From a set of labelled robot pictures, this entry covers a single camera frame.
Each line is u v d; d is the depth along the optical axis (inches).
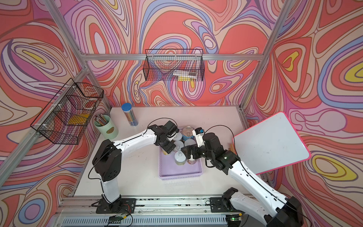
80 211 28.7
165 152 35.8
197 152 26.0
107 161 18.6
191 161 33.3
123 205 28.8
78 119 28.2
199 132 26.1
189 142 35.3
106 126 35.5
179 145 35.5
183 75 35.7
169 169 34.2
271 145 30.9
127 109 36.5
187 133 35.7
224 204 25.6
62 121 28.3
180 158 33.7
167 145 31.1
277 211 15.2
